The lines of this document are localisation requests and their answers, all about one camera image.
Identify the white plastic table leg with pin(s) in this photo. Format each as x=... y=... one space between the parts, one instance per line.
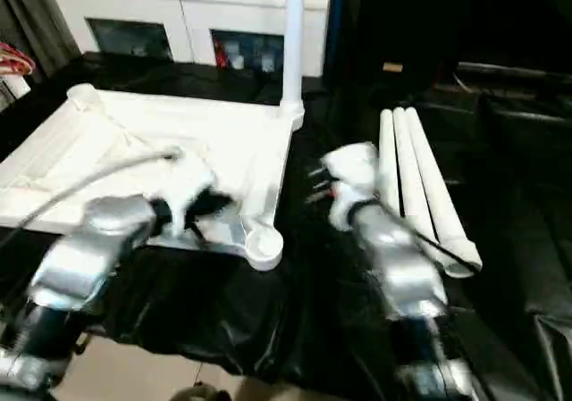
x=294 y=39
x=433 y=177
x=387 y=160
x=409 y=169

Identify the white plastic table top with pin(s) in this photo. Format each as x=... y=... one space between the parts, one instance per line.
x=179 y=119

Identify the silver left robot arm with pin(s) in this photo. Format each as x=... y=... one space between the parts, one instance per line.
x=89 y=249

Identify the black shiny mat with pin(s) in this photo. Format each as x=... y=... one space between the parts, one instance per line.
x=201 y=294

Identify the black cabinet with gold label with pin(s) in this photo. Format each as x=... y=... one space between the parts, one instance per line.
x=402 y=17

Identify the grey robot foot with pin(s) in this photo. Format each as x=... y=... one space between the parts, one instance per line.
x=201 y=394

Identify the white cabinet with glass doors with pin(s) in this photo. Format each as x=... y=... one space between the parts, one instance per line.
x=187 y=8

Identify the black flat bar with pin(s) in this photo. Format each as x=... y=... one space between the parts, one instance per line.
x=514 y=69

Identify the red clothes hangers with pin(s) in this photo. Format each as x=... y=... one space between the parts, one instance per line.
x=15 y=61

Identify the grey curtain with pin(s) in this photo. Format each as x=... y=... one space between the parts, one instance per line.
x=40 y=21

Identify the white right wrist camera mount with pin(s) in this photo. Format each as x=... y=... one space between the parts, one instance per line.
x=353 y=169

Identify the white post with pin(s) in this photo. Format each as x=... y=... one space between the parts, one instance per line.
x=13 y=89

